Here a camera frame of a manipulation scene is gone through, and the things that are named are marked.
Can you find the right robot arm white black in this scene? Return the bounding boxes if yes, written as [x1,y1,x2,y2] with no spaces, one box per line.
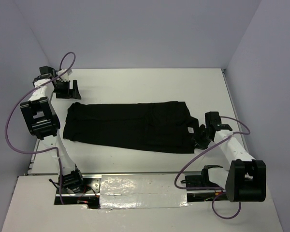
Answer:
[194,112,266,202]

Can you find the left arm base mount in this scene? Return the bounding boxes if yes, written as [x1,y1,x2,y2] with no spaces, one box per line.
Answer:
[48,175,102,209]

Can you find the purple cable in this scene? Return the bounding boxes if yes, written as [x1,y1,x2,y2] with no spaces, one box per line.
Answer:
[174,116,251,219]
[5,52,77,205]

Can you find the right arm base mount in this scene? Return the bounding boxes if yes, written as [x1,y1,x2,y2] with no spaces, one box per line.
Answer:
[178,172,226,194]

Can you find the white foam board front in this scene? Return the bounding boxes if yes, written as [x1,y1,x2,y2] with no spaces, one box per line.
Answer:
[2,175,282,232]

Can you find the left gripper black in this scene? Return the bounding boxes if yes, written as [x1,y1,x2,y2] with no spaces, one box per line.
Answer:
[52,79,81,100]

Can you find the black long sleeve shirt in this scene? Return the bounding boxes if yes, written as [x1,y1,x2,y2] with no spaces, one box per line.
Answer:
[63,101,199,154]

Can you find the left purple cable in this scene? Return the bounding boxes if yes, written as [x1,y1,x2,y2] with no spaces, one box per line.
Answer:
[5,52,77,205]

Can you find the aluminium rail right edge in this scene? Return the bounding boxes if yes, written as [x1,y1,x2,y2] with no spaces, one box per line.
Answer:
[221,69,253,161]

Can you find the aluminium rail edge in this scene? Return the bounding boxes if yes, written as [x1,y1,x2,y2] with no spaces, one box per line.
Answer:
[25,140,39,175]
[221,69,253,161]

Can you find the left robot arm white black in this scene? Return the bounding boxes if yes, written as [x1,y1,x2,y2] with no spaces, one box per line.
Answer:
[20,66,85,193]

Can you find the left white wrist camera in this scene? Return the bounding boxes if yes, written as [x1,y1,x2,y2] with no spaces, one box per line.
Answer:
[57,69,73,82]

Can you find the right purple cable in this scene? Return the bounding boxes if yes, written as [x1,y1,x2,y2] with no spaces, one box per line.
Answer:
[174,116,251,219]

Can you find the aluminium rail left edge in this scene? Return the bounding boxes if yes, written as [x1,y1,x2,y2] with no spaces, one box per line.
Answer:
[25,140,39,175]

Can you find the silver foil sheet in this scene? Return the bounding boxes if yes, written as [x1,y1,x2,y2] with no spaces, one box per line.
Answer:
[100,174,188,209]

